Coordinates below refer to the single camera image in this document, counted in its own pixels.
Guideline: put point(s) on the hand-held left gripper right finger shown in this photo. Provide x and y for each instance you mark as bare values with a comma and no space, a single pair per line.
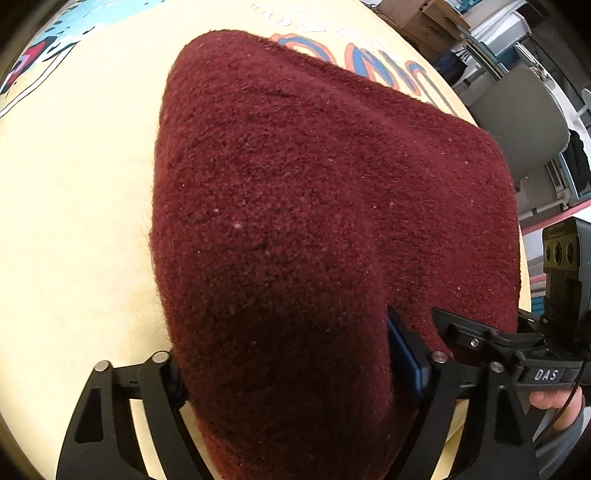
411,360

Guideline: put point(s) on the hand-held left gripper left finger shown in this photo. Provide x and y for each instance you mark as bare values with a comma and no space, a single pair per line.
171,378

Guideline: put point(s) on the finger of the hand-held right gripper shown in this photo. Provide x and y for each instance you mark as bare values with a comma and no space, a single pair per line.
461,330

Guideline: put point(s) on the maroon knit sweater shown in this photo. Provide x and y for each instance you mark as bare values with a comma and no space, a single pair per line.
277,207

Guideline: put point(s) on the person's right forearm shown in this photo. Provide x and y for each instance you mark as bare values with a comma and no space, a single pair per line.
568,452

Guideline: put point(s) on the person's right hand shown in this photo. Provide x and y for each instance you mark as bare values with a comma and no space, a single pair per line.
554,408

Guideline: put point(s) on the black hanging garment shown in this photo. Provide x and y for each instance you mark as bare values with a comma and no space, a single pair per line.
579,161

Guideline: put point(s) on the grey chair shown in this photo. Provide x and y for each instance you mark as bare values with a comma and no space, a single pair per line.
521,120

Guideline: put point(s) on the yellow printed blanket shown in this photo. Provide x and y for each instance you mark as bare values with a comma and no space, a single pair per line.
69,207

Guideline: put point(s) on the dark blue cloth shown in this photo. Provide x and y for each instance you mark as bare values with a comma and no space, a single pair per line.
450,67

